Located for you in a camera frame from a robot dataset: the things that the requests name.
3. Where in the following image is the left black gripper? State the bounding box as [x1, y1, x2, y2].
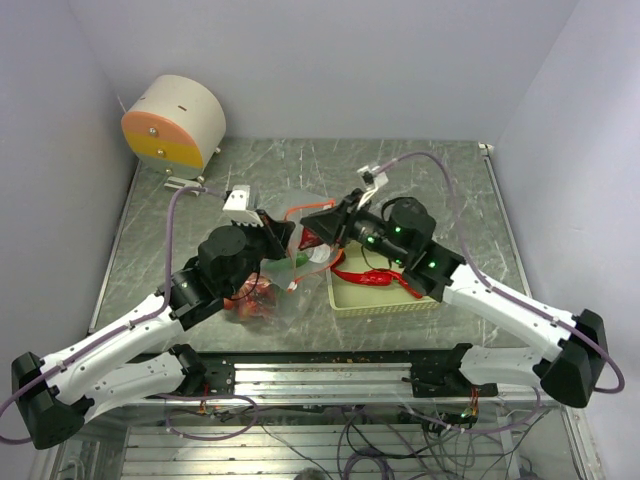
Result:
[223, 208, 295, 295]

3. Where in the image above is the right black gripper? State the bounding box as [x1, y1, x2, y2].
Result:
[303, 188, 409, 266]

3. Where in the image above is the dark purple plum bottom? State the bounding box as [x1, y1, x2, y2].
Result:
[298, 227, 324, 250]

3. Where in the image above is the green chili pepper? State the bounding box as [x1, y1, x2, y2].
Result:
[294, 252, 310, 267]

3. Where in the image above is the clear zip bag orange zipper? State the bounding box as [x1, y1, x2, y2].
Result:
[225, 189, 338, 325]

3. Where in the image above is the red chili pepper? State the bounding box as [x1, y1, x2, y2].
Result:
[395, 276, 423, 299]
[332, 269, 401, 287]

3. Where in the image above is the red cherry bunch with leaves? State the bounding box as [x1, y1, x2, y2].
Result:
[224, 273, 277, 321]

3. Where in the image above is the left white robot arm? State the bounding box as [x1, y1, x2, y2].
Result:
[10, 210, 295, 450]

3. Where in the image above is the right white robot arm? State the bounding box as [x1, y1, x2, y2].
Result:
[301, 189, 608, 408]

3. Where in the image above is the cream plastic basket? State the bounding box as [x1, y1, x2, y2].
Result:
[327, 242, 439, 318]

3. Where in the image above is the round pastel drawer cabinet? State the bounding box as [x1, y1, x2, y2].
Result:
[121, 74, 227, 181]

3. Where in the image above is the white corner clip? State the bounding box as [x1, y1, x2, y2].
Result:
[478, 142, 494, 154]

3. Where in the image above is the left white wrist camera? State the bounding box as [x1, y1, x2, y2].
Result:
[223, 185, 263, 226]

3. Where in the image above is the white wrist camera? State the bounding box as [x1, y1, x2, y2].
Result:
[223, 185, 263, 226]
[357, 165, 388, 209]

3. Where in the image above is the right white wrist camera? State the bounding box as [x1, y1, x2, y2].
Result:
[357, 165, 388, 209]

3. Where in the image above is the small white metal bracket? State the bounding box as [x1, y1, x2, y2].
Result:
[164, 176, 203, 196]

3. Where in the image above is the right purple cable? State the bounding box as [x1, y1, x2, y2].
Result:
[372, 151, 626, 394]

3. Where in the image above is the purple cable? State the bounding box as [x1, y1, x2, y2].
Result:
[372, 151, 626, 394]
[0, 185, 231, 445]

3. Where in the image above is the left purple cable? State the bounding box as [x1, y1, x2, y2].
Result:
[0, 185, 231, 445]

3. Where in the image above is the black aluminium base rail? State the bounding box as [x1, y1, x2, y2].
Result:
[199, 347, 498, 404]

